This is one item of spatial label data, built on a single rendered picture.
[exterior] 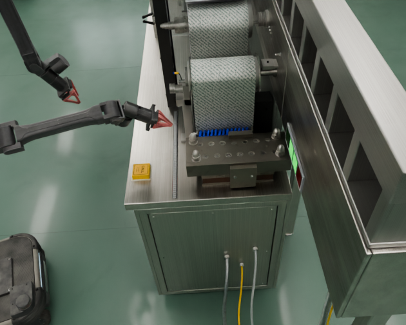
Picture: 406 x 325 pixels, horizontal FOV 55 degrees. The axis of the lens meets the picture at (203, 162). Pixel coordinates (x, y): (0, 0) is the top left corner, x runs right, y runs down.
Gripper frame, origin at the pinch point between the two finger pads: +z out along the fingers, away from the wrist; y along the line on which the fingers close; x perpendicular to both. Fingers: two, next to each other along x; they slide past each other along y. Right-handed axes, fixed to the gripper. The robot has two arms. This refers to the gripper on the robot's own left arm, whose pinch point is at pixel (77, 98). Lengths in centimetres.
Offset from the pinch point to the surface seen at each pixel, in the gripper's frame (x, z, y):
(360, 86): -78, -28, -110
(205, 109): -46, 14, -44
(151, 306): 47, 93, -58
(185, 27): -58, -2, -15
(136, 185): -5, 19, -49
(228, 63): -63, 4, -42
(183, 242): -2, 51, -63
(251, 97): -62, 18, -49
